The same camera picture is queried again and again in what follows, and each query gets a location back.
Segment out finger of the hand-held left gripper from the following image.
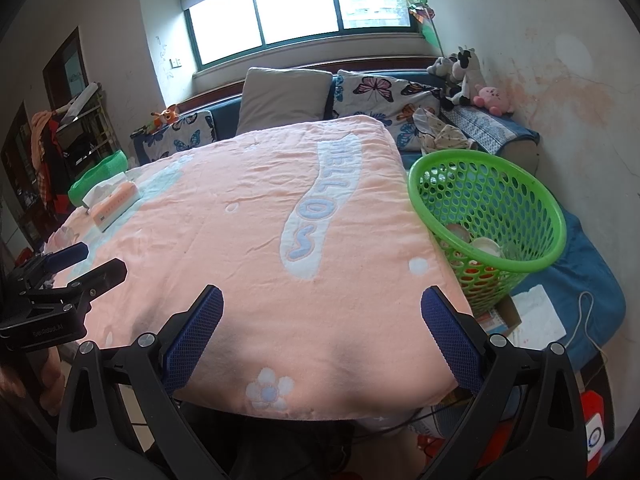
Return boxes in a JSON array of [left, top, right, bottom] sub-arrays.
[[11, 241, 91, 286], [22, 258, 128, 311]]

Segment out white cloth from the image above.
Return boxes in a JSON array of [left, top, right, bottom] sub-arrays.
[[510, 285, 567, 348]]

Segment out colourful pinwheel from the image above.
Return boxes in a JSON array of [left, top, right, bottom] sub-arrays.
[[404, 0, 446, 56]]

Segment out beige pillow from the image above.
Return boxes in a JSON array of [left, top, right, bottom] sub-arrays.
[[235, 66, 333, 136]]

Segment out cream patterned garment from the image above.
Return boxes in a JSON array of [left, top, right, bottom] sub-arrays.
[[412, 107, 478, 153]]

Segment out pink round plush toy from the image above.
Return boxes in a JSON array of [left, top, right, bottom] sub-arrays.
[[472, 85, 515, 116]]

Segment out metal rack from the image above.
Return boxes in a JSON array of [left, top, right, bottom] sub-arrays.
[[50, 85, 113, 171]]

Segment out dark wooden door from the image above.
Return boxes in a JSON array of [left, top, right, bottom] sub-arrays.
[[42, 27, 91, 111]]

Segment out white cable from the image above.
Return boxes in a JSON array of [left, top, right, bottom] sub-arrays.
[[565, 290, 608, 361]]

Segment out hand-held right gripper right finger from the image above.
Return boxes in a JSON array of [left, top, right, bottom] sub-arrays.
[[420, 285, 587, 480]]

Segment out black white cow plush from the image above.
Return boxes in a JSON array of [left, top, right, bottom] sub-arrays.
[[440, 46, 486, 111]]

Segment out green perforated plastic basket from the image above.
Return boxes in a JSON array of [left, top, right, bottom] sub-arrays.
[[407, 150, 567, 316]]

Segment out large butterfly print pillow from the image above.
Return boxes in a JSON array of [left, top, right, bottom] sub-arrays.
[[332, 70, 443, 156]]

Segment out orange white tissue box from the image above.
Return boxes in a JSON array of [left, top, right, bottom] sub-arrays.
[[82, 172, 140, 233]]

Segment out orange plush toy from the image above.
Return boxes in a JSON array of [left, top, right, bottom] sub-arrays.
[[147, 105, 181, 133]]

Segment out small butterfly print pillow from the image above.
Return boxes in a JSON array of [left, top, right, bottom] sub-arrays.
[[131, 110, 217, 165]]

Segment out green plastic tub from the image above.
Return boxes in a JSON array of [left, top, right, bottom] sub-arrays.
[[67, 150, 128, 208]]

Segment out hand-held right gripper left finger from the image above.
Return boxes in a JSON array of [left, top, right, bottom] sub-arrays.
[[56, 284, 241, 480]]

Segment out hanging clothes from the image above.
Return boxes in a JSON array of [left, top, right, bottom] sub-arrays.
[[30, 110, 71, 216]]

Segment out green framed window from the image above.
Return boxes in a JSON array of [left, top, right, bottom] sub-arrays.
[[172, 0, 416, 73]]

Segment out cardboard box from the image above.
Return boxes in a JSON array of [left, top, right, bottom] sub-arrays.
[[477, 294, 522, 342]]

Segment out clear plastic lidded cup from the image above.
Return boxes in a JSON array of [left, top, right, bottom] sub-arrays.
[[467, 236, 503, 261]]

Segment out grey plush toy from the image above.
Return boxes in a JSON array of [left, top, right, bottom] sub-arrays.
[[426, 56, 453, 81]]

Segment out bolster with blue patterned towel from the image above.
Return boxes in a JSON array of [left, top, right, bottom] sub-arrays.
[[440, 105, 542, 176]]

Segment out red white box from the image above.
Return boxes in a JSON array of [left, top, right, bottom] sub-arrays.
[[582, 389, 607, 463]]

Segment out pink lettered blanket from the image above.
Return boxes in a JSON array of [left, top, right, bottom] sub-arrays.
[[42, 115, 476, 421]]

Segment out blue bed sheet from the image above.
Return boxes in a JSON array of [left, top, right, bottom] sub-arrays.
[[400, 125, 627, 373]]

